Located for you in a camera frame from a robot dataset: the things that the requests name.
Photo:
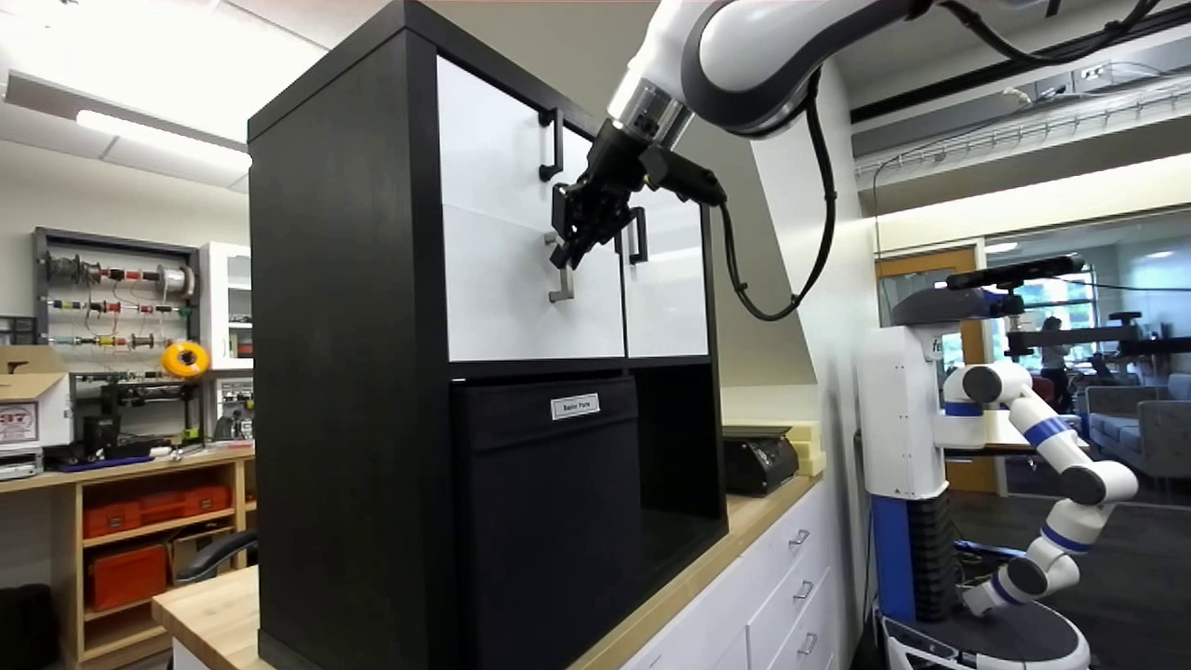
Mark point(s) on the large orange case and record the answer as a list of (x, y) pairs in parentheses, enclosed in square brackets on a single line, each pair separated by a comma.
[(126, 575)]

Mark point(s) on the white counter drawer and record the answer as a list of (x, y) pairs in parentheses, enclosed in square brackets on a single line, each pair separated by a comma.
[(811, 647), (786, 544), (791, 605)]

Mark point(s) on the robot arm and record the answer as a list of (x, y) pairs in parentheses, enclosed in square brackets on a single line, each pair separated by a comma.
[(744, 56)]

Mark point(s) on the yellow spool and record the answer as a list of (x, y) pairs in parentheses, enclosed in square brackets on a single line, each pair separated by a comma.
[(185, 359)]

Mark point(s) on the ceiling light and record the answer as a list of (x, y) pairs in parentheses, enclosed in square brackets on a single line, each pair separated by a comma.
[(163, 140)]

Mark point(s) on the grey sofa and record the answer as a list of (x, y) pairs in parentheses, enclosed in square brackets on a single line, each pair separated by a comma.
[(1140, 423)]

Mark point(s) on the person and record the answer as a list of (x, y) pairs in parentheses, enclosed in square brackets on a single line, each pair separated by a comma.
[(1055, 358)]

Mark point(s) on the black shelf cabinet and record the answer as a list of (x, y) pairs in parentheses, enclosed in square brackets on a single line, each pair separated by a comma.
[(344, 372)]

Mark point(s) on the white wall cabinet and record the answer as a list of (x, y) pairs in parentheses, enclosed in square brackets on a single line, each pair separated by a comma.
[(223, 307)]

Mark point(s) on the yellow foam block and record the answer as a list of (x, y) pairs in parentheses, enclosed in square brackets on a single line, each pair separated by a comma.
[(811, 447)]

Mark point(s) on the row of orange cases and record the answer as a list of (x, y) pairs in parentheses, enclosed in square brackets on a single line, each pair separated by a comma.
[(153, 507)]

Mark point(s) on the wooden workbench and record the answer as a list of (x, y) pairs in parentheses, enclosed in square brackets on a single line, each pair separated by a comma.
[(70, 558)]

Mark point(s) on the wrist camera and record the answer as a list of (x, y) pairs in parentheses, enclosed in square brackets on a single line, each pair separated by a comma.
[(684, 175)]

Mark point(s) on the black device on counter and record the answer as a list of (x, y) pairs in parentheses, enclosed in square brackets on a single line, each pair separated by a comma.
[(756, 461)]

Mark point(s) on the cardboard box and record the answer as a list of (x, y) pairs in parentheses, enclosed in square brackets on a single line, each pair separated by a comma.
[(33, 405)]

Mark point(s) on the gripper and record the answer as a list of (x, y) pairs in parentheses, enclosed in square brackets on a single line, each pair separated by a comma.
[(614, 163)]

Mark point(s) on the black office chair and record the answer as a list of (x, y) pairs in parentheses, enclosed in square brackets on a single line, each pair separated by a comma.
[(214, 554)]

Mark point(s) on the black fabric storage bin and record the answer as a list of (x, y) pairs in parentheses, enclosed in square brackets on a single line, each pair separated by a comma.
[(544, 521)]

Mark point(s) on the white and blue mobile robot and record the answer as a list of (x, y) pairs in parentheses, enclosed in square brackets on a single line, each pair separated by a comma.
[(898, 419)]

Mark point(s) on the narrow white drawer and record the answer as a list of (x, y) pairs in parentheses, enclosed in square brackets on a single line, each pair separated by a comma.
[(670, 288)]

